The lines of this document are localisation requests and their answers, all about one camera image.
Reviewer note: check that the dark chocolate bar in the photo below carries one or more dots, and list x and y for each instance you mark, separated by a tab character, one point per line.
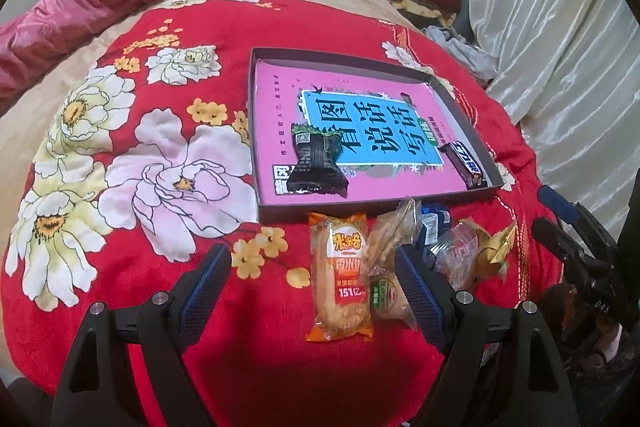
465	164

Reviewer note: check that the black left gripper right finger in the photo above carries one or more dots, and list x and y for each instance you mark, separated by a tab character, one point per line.
501	366

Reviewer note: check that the pink blue book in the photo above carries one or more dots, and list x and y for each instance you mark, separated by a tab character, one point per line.
391	133

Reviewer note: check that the small round pastry packet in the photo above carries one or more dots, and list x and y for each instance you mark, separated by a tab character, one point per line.
388	301

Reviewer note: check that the dark shallow cardboard box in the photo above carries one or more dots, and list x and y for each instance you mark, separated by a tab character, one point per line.
343	63

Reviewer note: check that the clear candy packet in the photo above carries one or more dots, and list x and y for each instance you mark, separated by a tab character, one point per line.
455	256

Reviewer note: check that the white satin curtain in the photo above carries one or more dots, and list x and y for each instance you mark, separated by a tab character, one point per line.
568	76

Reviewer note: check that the red floral blanket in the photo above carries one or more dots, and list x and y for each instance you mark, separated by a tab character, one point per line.
251	372

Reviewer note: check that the black green snack packet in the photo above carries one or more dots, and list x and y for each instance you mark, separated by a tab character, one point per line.
316	171

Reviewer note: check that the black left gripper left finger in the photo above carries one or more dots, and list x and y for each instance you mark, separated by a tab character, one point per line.
97	384

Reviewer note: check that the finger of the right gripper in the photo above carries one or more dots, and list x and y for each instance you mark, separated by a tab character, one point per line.
589	268
575	216

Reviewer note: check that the orange bread snack packet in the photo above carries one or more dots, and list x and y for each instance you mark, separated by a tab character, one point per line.
340	287

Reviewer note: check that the blue cookie packet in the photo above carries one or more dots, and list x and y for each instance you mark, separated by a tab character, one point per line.
435	221

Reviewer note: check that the light crumpled cloth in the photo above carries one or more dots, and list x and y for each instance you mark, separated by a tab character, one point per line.
479	63

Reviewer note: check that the clear peanut brittle packet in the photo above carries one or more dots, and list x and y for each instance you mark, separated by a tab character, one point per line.
391	230

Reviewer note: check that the gold yellow snack packet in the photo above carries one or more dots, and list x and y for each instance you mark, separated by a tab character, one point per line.
491	259

